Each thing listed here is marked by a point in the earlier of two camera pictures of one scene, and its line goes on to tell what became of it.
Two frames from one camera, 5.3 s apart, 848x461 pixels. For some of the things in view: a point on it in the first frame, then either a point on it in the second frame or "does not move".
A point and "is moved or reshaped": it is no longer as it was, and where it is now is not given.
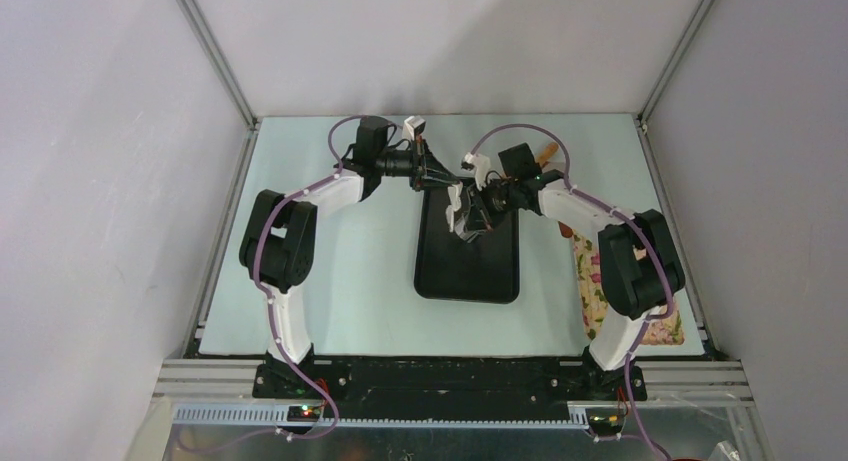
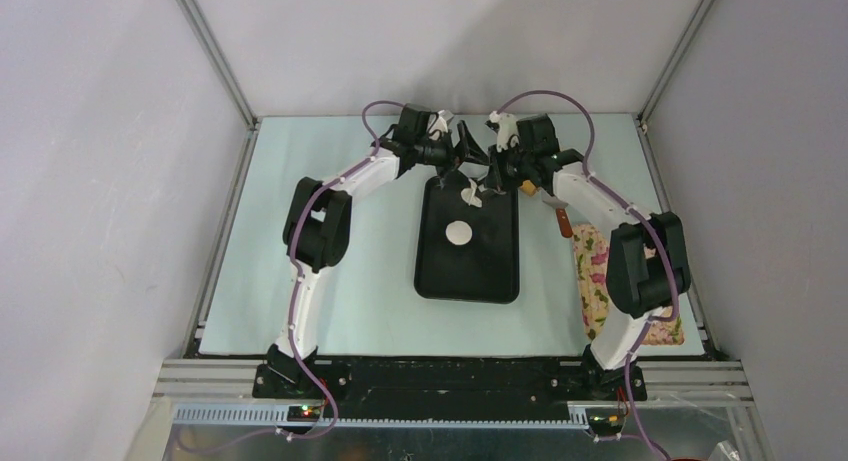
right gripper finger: [485, 221] → [496, 180]
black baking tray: [448, 267] does not move
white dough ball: [455, 194] is moved or reshaped
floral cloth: [666, 330] does not move
